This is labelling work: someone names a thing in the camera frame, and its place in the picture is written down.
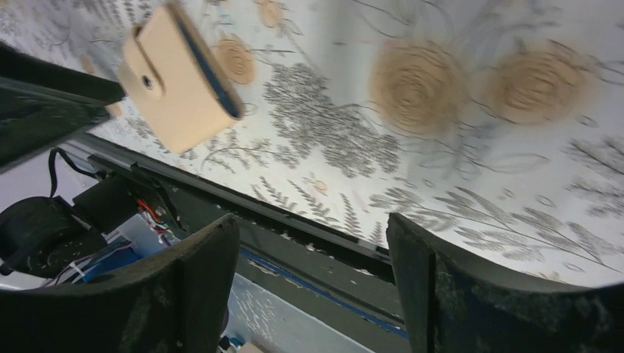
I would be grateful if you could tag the floral tablecloth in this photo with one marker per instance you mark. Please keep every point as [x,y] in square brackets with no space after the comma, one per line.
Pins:
[495,125]

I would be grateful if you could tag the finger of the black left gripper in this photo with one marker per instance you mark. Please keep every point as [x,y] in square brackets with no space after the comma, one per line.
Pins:
[43,104]

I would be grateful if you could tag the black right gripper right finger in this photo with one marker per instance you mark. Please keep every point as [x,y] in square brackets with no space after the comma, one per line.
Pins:
[456,301]

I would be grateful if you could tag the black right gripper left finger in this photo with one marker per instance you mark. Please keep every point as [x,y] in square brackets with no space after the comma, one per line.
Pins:
[172,301]

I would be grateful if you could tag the beige card holder wallet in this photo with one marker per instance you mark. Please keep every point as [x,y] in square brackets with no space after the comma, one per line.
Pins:
[177,85]

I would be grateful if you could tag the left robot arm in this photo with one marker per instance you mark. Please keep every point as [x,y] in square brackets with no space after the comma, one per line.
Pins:
[37,232]

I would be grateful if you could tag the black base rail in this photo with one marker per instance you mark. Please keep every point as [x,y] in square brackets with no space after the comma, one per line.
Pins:
[298,286]

